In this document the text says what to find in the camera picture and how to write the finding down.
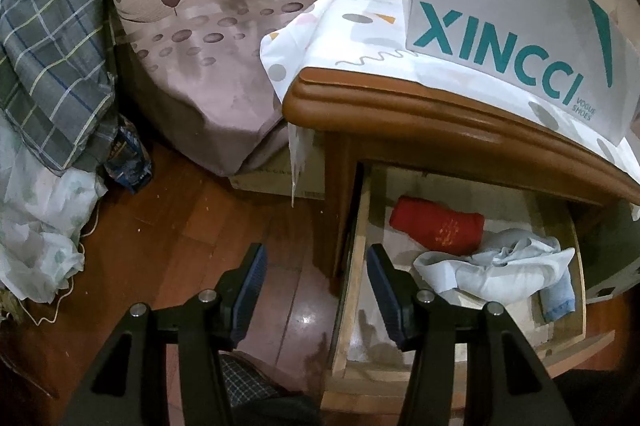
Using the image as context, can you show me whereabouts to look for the blue striped towel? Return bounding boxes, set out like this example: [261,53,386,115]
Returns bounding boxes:
[542,266,576,323]

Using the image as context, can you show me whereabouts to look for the wooden drawer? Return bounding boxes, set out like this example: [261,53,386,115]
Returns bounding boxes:
[320,158,618,412]

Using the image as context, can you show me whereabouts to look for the white printed cloth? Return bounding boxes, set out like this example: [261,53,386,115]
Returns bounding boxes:
[0,146,108,302]

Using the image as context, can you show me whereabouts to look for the white patterned table cloth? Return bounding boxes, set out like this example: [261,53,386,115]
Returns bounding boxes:
[260,0,640,219]

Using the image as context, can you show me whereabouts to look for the checked cloth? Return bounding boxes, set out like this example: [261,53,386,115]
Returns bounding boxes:
[220,351,291,407]

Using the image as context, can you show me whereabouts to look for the light blue cloth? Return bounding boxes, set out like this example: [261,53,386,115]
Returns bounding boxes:
[467,228,562,269]

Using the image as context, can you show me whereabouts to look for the white cord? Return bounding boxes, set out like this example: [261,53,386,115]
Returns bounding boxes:
[20,211,101,327]

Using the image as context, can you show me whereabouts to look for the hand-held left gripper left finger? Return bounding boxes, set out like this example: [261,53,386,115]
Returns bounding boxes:
[65,242,268,426]

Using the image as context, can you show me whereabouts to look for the red cloth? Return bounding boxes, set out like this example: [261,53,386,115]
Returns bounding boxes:
[390,197,486,254]

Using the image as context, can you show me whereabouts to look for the dark trousers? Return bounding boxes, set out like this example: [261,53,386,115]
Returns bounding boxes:
[227,393,321,426]

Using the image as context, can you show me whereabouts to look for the blue printed packet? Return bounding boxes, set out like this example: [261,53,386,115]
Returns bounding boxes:
[102,118,153,194]

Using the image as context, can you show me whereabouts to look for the grey plaid blanket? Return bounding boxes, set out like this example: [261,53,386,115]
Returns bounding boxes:
[0,0,121,177]

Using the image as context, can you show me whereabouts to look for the brown wooden nightstand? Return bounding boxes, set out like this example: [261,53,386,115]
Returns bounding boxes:
[282,67,640,292]

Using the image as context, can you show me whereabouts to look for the bed with leaf print sheet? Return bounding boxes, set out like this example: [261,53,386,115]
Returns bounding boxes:
[92,0,640,179]

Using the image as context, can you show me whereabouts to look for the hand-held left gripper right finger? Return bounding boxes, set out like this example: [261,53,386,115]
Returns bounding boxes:
[366,242,578,426]

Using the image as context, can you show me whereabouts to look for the pale grey underwear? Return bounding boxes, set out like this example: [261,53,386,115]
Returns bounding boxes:
[414,246,576,307]

